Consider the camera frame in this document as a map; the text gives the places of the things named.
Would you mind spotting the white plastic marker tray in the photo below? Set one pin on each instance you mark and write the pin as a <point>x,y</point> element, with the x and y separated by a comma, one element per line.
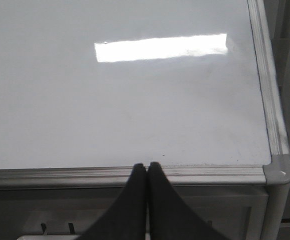
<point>49,237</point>

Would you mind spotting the white whiteboard with aluminium frame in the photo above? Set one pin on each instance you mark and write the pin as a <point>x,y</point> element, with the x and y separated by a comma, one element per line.
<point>88,88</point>

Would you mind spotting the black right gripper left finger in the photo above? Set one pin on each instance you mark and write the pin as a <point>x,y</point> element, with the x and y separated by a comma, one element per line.
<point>125,219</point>

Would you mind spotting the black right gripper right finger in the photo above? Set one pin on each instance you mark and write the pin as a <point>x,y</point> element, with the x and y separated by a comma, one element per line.
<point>169,216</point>

